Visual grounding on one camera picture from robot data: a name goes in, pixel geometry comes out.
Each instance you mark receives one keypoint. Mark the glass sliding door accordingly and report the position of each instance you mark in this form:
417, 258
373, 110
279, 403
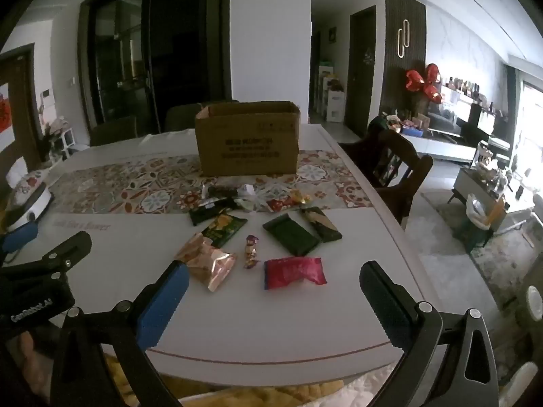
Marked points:
140, 51

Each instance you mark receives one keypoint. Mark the yellow knit cloth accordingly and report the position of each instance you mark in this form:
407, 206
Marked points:
254, 396

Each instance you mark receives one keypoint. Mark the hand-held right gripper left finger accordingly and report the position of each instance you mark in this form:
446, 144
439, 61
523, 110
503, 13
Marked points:
163, 305

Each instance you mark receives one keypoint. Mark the patterned table runner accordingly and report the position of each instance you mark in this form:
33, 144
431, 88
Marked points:
127, 186

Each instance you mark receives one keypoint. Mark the dark room door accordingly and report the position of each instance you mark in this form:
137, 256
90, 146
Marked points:
362, 59

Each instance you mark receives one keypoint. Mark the grey coffee table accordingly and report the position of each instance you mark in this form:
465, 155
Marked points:
475, 190

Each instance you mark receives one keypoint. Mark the small red snack packet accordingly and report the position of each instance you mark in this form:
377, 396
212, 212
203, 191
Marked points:
278, 204

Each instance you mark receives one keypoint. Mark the yellow snack packet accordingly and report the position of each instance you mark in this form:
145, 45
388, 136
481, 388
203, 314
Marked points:
299, 197

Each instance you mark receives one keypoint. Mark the small purple candy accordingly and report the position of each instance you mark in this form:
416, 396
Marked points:
251, 252

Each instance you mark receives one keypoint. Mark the dark green gold packet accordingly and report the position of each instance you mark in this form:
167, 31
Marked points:
322, 225

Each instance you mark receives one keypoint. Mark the brown cardboard box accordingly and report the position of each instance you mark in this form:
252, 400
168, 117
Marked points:
246, 144

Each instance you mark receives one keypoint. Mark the dark wooden chair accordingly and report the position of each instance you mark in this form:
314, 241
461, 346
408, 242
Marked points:
398, 152

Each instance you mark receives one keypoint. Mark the black snack packet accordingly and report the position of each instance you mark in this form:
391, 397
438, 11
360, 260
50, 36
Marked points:
202, 216

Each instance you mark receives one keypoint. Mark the green chips packet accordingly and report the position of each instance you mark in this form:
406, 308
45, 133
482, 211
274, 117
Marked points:
222, 229

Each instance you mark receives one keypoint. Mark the plain dark green packet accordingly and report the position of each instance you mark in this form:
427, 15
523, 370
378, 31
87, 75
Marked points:
290, 235

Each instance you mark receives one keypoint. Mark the red foil balloon bunch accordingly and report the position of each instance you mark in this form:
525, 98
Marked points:
424, 82

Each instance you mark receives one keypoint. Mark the white floral lid appliance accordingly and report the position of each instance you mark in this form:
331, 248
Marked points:
27, 197

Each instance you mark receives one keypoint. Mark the dark brown snack bar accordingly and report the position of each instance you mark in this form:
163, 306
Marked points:
220, 190

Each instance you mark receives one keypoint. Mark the white table cover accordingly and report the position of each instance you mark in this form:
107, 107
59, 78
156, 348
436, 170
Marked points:
127, 237

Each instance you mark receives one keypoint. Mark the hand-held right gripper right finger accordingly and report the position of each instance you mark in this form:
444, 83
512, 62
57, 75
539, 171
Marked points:
388, 305

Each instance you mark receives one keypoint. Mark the dark upholstered chair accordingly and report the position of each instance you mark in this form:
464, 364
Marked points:
114, 130
184, 118

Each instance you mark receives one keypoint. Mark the gold loop wall lamp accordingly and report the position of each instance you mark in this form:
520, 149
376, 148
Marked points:
403, 38

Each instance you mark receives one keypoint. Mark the white shelf with flowers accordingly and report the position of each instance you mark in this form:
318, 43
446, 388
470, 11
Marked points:
59, 140

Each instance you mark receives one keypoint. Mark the black monitor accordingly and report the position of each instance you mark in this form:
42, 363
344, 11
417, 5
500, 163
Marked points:
477, 118

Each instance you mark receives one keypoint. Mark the rose gold foil snack packet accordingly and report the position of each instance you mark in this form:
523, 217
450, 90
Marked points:
208, 263

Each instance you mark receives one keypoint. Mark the white storage boxes stack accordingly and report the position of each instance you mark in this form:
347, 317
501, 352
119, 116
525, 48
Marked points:
333, 101

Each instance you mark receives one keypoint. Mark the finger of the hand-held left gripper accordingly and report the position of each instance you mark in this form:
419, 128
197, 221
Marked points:
19, 235
63, 250

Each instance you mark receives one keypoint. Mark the white low cabinet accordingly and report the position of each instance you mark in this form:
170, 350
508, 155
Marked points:
441, 146

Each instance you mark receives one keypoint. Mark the white wrapped candy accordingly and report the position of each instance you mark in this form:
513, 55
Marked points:
246, 197

